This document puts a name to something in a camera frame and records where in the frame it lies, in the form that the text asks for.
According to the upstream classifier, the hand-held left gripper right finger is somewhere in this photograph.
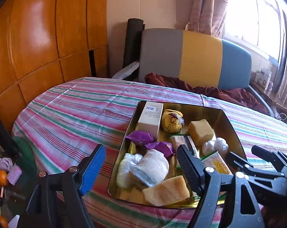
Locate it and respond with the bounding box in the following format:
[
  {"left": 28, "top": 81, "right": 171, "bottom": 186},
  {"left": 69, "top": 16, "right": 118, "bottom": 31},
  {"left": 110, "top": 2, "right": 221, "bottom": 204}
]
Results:
[{"left": 177, "top": 144, "right": 265, "bottom": 228}]

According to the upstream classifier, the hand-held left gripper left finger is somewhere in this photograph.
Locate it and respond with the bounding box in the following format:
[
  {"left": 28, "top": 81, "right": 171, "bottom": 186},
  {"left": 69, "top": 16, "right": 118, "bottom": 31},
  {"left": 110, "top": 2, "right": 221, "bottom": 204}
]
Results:
[{"left": 17, "top": 144, "right": 106, "bottom": 228}]

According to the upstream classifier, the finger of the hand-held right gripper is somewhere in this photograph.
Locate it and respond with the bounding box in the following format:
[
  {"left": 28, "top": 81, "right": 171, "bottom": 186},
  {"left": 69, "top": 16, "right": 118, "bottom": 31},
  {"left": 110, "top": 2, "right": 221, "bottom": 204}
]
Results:
[
  {"left": 251, "top": 145, "right": 287, "bottom": 169},
  {"left": 226, "top": 151, "right": 286, "bottom": 183}
]

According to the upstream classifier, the green-edged cracker packet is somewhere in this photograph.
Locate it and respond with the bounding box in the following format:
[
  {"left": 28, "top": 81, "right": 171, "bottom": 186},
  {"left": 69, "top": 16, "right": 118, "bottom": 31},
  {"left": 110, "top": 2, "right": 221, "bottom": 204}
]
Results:
[
  {"left": 200, "top": 151, "right": 233, "bottom": 176},
  {"left": 170, "top": 135, "right": 198, "bottom": 158}
]

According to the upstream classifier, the beige sponge slice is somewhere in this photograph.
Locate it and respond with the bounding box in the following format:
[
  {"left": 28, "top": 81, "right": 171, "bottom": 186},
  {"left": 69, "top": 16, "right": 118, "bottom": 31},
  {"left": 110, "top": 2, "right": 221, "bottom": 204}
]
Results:
[{"left": 142, "top": 175, "right": 190, "bottom": 207}]

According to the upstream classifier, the purple snack packet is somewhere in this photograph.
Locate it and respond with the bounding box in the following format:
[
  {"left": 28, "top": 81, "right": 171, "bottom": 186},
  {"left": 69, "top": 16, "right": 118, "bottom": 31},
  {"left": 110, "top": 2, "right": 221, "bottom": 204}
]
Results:
[
  {"left": 145, "top": 141, "right": 175, "bottom": 158},
  {"left": 126, "top": 131, "right": 155, "bottom": 146}
]

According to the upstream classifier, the white grey sock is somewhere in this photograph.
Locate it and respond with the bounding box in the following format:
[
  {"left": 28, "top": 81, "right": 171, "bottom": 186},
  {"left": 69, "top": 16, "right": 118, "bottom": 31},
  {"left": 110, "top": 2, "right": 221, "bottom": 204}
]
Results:
[{"left": 129, "top": 149, "right": 170, "bottom": 188}]

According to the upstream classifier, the white plastic bag ball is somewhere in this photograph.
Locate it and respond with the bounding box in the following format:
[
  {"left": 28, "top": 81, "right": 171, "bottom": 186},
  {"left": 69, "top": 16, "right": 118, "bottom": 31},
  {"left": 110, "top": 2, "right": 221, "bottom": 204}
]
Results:
[{"left": 202, "top": 137, "right": 229, "bottom": 157}]

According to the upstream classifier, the yellow sponge block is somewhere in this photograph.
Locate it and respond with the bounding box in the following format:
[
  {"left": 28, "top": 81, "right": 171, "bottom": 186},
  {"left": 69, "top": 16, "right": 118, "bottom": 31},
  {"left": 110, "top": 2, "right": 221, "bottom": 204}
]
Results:
[{"left": 188, "top": 119, "right": 214, "bottom": 147}]

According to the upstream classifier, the yellow knitted sock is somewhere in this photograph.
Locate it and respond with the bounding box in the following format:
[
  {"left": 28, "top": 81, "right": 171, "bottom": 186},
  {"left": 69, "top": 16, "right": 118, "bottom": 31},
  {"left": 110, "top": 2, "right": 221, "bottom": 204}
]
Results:
[{"left": 162, "top": 109, "right": 185, "bottom": 133}]

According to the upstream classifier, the purple tin box gold inside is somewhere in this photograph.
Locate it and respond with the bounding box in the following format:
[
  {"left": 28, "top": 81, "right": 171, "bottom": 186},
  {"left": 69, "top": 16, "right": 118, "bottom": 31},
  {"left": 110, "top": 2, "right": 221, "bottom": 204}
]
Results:
[{"left": 107, "top": 101, "right": 248, "bottom": 209}]

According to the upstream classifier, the white carton box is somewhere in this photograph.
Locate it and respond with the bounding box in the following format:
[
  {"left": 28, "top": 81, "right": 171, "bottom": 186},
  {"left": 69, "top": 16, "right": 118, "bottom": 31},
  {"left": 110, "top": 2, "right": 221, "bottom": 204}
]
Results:
[{"left": 137, "top": 101, "right": 163, "bottom": 137}]

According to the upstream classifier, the striped tablecloth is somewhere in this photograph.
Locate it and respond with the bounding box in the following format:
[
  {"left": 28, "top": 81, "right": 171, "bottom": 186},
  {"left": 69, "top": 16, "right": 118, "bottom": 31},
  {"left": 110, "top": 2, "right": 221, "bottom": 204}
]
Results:
[{"left": 11, "top": 77, "right": 287, "bottom": 228}]

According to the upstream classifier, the wooden side desk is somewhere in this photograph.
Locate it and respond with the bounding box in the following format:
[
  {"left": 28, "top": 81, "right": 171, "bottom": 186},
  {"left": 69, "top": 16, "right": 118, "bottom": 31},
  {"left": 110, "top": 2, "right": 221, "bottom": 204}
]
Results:
[{"left": 250, "top": 81, "right": 287, "bottom": 124}]

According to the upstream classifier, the green plastic stool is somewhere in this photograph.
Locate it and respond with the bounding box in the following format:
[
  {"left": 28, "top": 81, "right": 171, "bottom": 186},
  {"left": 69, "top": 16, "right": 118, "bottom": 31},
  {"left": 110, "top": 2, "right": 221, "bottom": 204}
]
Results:
[{"left": 13, "top": 135, "right": 38, "bottom": 171}]

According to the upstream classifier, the maroon blanket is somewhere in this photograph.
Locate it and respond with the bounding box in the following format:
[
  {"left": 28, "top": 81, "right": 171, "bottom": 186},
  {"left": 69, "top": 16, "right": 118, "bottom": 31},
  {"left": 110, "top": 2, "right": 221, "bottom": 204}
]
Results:
[{"left": 145, "top": 72, "right": 268, "bottom": 114}]

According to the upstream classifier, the purple soap block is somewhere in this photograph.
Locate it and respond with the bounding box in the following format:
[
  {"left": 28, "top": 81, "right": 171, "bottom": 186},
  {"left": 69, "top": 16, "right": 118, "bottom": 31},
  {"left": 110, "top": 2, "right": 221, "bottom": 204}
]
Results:
[{"left": 7, "top": 166, "right": 23, "bottom": 185}]

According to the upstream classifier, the white appliance carton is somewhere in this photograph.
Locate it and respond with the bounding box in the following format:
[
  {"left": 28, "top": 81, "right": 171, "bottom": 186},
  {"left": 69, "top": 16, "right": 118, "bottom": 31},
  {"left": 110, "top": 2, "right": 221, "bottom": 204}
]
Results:
[{"left": 255, "top": 68, "right": 272, "bottom": 90}]

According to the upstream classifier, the purple scrunchie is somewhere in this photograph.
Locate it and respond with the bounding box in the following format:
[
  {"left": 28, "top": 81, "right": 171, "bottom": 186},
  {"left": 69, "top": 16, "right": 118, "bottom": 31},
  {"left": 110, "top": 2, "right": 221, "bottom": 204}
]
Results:
[{"left": 0, "top": 158, "right": 13, "bottom": 171}]

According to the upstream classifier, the grey yellow blue sofa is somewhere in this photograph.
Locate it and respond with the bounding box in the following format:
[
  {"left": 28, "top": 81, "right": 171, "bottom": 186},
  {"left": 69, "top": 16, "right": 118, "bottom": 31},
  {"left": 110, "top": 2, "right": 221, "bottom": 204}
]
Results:
[{"left": 111, "top": 28, "right": 274, "bottom": 117}]

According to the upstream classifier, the black rolled mat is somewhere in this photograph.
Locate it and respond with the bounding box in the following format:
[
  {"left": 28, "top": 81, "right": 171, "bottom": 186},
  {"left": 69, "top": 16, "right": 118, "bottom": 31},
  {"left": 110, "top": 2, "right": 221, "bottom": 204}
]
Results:
[{"left": 123, "top": 18, "right": 144, "bottom": 70}]

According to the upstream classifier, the window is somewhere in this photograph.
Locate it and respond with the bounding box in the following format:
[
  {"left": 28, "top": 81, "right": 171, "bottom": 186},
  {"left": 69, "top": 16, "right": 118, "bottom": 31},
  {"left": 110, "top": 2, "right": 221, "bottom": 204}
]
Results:
[{"left": 223, "top": 0, "right": 286, "bottom": 62}]

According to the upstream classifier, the wooden wardrobe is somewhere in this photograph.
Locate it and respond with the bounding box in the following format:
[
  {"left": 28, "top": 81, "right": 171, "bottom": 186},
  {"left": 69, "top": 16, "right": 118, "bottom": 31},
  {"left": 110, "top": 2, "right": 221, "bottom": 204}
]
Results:
[{"left": 0, "top": 0, "right": 108, "bottom": 133}]

